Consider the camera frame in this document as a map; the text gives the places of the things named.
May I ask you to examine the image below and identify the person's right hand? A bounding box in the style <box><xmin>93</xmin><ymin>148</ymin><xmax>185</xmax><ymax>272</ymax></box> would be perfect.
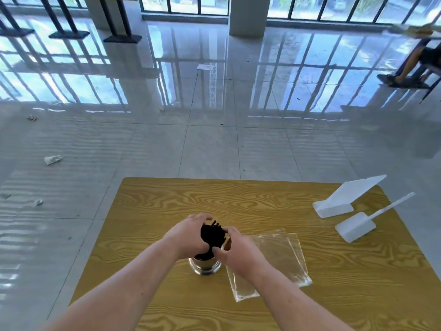
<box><xmin>212</xmin><ymin>226</ymin><xmax>270</xmax><ymax>282</ymax></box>

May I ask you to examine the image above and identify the white plastic scoop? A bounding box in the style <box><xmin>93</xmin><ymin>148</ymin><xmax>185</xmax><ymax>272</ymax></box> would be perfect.
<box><xmin>335</xmin><ymin>192</ymin><xmax>416</xmax><ymax>244</ymax></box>

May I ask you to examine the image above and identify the white pillar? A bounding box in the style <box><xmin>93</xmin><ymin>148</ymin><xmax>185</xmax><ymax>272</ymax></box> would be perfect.
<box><xmin>229</xmin><ymin>0</ymin><xmax>268</xmax><ymax>39</ymax></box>

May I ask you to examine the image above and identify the black chair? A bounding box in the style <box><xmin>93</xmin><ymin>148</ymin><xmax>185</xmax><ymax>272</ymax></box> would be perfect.
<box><xmin>396</xmin><ymin>62</ymin><xmax>441</xmax><ymax>104</ymax></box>

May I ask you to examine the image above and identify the black plastic cutlery bundle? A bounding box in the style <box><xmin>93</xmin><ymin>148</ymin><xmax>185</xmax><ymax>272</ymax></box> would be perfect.
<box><xmin>195</xmin><ymin>220</ymin><xmax>227</xmax><ymax>261</ymax></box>

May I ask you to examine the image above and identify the black framed window wall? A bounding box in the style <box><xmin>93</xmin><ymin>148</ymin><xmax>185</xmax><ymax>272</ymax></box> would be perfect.
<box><xmin>141</xmin><ymin>0</ymin><xmax>441</xmax><ymax>25</ymax></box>

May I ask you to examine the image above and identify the black table leg stand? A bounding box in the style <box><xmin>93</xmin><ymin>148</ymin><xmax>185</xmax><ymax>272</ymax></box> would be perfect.
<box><xmin>38</xmin><ymin>0</ymin><xmax>90</xmax><ymax>40</ymax></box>
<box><xmin>0</xmin><ymin>0</ymin><xmax>35</xmax><ymax>38</ymax></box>
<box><xmin>99</xmin><ymin>0</ymin><xmax>143</xmax><ymax>44</ymax></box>

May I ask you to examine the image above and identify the clear plastic bag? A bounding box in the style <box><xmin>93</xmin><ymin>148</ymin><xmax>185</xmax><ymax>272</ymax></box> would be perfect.
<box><xmin>225</xmin><ymin>228</ymin><xmax>287</xmax><ymax>303</ymax></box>
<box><xmin>255</xmin><ymin>233</ymin><xmax>313</xmax><ymax>287</ymax></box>

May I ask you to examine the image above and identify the person's right forearm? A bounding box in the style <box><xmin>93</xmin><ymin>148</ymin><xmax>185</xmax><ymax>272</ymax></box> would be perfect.
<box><xmin>249</xmin><ymin>263</ymin><xmax>356</xmax><ymax>331</ymax></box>

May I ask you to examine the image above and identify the person's left forearm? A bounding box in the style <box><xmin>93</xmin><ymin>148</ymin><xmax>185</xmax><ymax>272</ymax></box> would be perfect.
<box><xmin>38</xmin><ymin>237</ymin><xmax>180</xmax><ymax>331</ymax></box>

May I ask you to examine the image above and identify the stainless steel cup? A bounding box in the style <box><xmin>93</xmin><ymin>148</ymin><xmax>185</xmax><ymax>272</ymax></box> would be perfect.
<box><xmin>188</xmin><ymin>256</ymin><xmax>222</xmax><ymax>276</ymax></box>

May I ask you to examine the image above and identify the person's left hand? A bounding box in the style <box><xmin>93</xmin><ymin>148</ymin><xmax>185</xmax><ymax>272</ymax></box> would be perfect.
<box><xmin>162</xmin><ymin>213</ymin><xmax>214</xmax><ymax>262</ymax></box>

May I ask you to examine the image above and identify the white plastic sloped stand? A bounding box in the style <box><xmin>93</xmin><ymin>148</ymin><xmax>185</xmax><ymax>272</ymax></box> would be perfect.
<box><xmin>312</xmin><ymin>174</ymin><xmax>388</xmax><ymax>219</ymax></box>

